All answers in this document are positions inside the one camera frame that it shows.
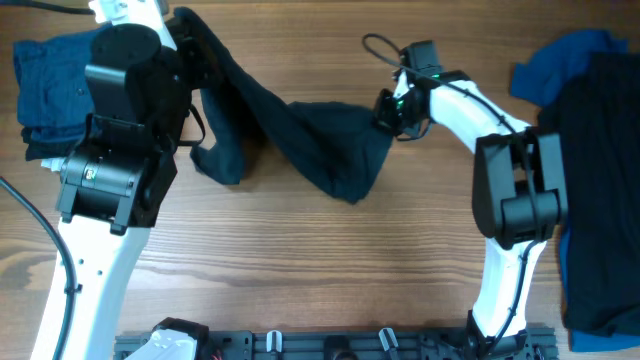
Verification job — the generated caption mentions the dark green t-shirt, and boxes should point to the dark green t-shirt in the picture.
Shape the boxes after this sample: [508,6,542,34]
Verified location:
[174,7,392,204]

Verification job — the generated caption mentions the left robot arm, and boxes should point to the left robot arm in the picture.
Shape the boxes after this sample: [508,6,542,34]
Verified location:
[32,0,213,359]

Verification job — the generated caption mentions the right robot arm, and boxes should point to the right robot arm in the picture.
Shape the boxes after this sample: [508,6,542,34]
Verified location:
[376,68,568,354]

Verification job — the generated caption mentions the bright blue t-shirt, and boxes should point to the bright blue t-shirt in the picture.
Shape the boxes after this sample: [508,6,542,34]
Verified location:
[510,30,639,352]

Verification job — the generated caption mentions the folded blue shorts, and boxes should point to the folded blue shorts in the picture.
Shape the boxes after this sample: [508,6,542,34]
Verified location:
[13,27,105,143]

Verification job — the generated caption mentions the folded white garment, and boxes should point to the folded white garment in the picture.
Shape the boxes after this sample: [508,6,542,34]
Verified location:
[41,157,66,172]

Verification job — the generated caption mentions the folded black garment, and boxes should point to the folded black garment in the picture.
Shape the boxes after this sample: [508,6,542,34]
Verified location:
[21,126,85,161]

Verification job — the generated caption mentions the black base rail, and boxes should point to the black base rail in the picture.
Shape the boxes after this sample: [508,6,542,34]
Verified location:
[113,327,559,360]

